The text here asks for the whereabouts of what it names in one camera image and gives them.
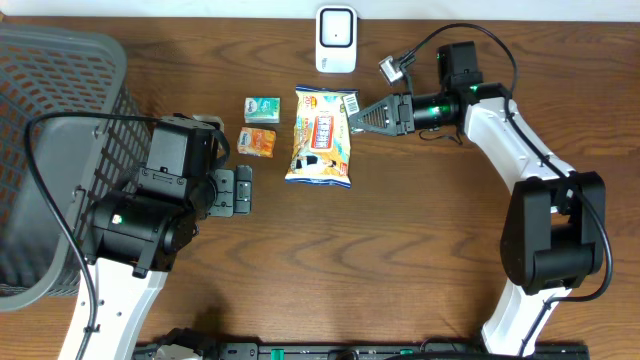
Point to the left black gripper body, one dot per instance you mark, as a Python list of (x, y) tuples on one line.
[(217, 199)]

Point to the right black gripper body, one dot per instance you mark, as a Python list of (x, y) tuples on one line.
[(419, 111)]

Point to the orange small box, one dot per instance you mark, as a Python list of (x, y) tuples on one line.
[(256, 142)]

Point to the teal silver small box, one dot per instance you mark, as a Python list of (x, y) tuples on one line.
[(262, 110)]

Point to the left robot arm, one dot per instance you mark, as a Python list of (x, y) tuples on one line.
[(133, 237)]

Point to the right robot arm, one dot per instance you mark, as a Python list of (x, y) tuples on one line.
[(553, 236)]

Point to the white barcode scanner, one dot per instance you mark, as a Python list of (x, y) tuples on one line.
[(336, 39)]

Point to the grey plastic mesh basket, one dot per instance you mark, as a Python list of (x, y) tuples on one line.
[(81, 153)]

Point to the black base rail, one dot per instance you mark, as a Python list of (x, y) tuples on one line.
[(189, 344)]

